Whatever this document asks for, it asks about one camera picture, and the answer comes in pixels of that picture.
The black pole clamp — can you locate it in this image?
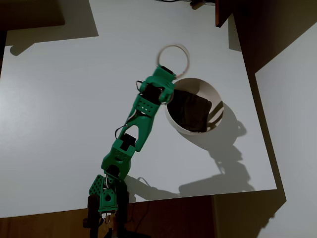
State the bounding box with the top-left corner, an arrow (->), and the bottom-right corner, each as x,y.
83,194 -> 100,234

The dark folded cloth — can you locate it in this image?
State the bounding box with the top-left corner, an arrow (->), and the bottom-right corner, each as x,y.
167,89 -> 213,132

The cream round bowl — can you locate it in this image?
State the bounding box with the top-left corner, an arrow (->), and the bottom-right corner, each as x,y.
164,77 -> 225,135

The dark flat board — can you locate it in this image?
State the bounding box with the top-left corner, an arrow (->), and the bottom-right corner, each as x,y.
0,0 -> 66,32

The cream masking tape roll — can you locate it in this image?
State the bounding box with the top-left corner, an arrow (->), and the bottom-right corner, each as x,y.
156,44 -> 191,78

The brown wooden cabinet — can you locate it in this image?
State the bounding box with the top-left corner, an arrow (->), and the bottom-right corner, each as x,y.
214,0 -> 235,28

